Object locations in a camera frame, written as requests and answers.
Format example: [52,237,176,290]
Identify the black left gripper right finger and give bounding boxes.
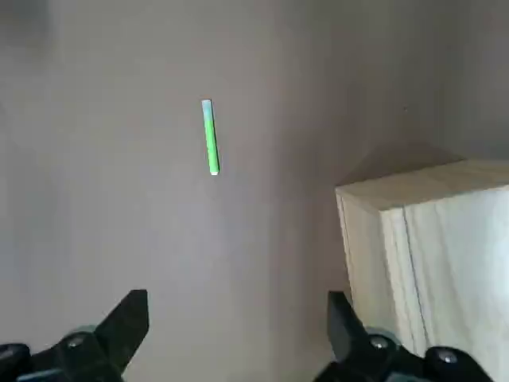
[313,290,496,382]

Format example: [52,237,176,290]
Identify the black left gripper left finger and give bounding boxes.
[0,289,150,382]

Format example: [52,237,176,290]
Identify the green stick with clear cap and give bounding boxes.
[200,99,221,177]

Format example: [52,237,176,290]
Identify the light wooden drawer cabinet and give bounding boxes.
[335,158,509,382]

